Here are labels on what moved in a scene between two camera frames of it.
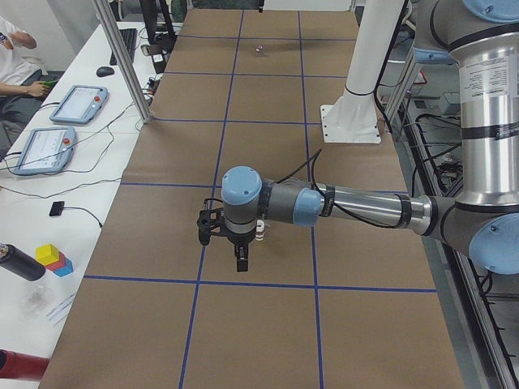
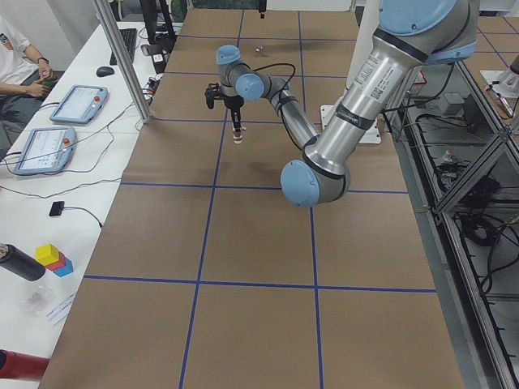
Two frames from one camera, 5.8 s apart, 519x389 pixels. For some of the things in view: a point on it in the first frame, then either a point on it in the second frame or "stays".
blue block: x=66 y=270 stays
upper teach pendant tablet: x=80 y=104 stays
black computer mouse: x=105 y=71 stays
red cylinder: x=15 y=365 stays
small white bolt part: x=259 y=233 -> x=238 y=134
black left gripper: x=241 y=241 -> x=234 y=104
